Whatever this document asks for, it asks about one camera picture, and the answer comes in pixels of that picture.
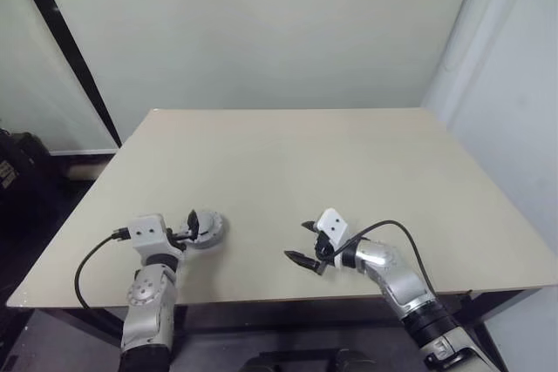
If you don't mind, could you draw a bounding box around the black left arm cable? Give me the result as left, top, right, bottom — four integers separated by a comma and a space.
73, 226, 132, 311

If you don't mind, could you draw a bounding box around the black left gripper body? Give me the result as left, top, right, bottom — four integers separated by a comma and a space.
164, 226, 189, 254

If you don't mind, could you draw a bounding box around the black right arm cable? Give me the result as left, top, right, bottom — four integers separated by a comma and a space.
329, 220, 437, 299

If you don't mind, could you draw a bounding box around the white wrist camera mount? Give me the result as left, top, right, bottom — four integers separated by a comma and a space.
314, 207, 350, 252
129, 213, 184, 267

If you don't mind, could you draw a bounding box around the black table frame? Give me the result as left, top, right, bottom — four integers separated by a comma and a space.
8, 287, 524, 372

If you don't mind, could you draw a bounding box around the black diagonal frame bar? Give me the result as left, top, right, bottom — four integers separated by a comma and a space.
11, 0, 124, 149

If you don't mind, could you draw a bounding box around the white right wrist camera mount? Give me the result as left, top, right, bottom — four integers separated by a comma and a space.
314, 207, 350, 252

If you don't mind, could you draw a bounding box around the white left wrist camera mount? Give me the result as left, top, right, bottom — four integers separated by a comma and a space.
129, 213, 184, 267

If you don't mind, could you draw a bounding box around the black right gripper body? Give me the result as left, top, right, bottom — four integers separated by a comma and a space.
310, 231, 346, 276

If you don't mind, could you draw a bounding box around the dark rounded shape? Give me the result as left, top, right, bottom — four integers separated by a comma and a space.
335, 347, 377, 372

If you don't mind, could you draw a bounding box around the motor cover with circuit board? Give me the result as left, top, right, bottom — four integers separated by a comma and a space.
191, 210, 227, 245

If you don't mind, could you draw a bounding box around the black bag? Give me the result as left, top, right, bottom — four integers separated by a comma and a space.
0, 127, 58, 234

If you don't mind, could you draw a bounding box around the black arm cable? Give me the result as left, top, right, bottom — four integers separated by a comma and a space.
329, 220, 437, 299
73, 226, 132, 311

